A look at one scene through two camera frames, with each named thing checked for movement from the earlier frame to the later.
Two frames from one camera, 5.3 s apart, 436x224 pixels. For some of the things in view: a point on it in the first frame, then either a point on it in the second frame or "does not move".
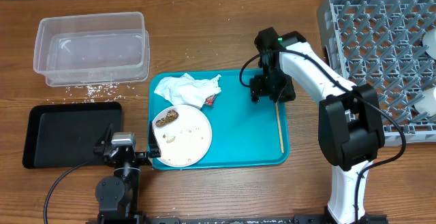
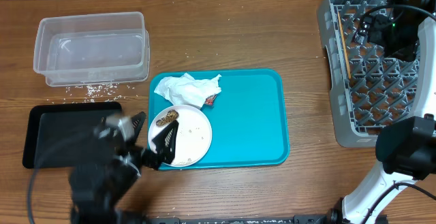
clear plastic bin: [92, 50] does not move
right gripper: [258, 89] -> [407, 51]
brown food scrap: [171, 116] does not move
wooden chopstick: [279, 128] -> [345, 45]
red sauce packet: [210, 100] does not move
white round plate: [183, 135] does not move
